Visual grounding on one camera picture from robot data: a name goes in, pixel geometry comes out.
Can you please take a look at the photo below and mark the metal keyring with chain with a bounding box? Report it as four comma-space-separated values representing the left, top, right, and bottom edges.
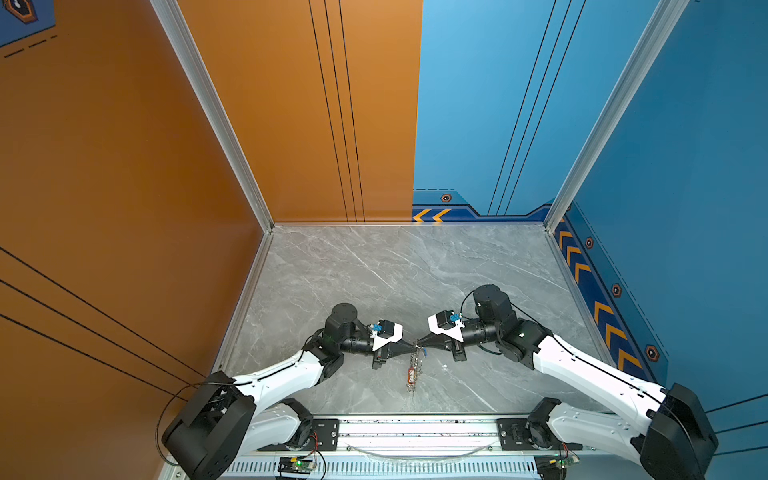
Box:
406, 347, 427, 393

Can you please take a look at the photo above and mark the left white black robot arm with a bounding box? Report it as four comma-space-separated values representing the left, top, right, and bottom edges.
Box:
155, 303, 418, 479

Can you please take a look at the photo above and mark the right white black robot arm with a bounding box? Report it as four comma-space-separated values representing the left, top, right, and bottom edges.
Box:
418, 284, 719, 479

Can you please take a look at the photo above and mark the green circuit board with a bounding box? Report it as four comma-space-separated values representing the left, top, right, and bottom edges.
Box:
276, 456, 318, 479

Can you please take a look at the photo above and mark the right small circuit board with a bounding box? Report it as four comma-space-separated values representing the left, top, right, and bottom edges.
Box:
549, 444, 580, 470

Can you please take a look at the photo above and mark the white vented grille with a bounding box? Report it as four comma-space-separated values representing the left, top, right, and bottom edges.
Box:
222, 456, 540, 479

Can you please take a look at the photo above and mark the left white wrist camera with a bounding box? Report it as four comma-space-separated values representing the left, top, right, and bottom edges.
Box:
369, 320, 403, 351

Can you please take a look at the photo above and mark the aluminium front rail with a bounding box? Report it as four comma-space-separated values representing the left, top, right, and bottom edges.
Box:
239, 413, 601, 458

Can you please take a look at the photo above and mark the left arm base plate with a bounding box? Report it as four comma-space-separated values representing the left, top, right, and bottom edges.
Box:
260, 418, 340, 452

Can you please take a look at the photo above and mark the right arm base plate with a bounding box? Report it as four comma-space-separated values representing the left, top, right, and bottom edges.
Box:
496, 417, 563, 451

